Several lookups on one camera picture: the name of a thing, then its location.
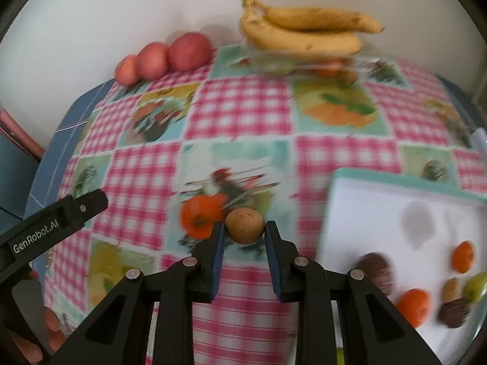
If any white charger device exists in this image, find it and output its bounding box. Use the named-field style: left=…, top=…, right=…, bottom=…
left=471, top=127, right=487, bottom=152

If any green pear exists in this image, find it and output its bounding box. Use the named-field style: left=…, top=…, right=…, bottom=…
left=462, top=272, right=487, bottom=303

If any middle red apple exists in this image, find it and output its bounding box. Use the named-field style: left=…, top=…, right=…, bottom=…
left=135, top=42, right=168, bottom=81

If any large red apple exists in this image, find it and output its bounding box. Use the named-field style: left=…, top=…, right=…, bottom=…
left=168, top=32, right=212, bottom=72

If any dark fruit on tray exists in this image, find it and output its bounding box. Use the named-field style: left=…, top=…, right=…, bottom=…
left=437, top=298, right=471, bottom=329

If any brown kiwi on tray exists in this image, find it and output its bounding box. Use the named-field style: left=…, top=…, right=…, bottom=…
left=442, top=277, right=461, bottom=303

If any orange mandarin on tray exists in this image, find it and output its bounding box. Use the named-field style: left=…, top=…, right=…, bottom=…
left=451, top=241, right=475, bottom=274

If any orange mandarin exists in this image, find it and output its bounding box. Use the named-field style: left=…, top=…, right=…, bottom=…
left=451, top=241, right=475, bottom=274
left=396, top=288, right=432, bottom=328
left=179, top=194, right=227, bottom=240

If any small red apple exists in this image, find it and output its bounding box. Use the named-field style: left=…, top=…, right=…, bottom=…
left=115, top=54, right=139, bottom=87

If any fruit pattern checkered tablecloth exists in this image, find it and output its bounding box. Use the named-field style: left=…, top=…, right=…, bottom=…
left=26, top=45, right=486, bottom=335

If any dark brown avocado on tray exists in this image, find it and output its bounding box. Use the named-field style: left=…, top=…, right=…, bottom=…
left=355, top=252, right=395, bottom=297

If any person's left hand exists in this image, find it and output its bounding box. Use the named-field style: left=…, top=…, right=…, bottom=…
left=6, top=307, right=68, bottom=365

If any yellow banana bunch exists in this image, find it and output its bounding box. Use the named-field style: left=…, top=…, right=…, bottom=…
left=239, top=0, right=384, bottom=58

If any brown kiwi fruit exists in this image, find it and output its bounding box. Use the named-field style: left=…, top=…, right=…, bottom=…
left=225, top=208, right=265, bottom=245

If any clear plastic fruit container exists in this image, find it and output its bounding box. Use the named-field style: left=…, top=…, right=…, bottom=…
left=248, top=50, right=388, bottom=83

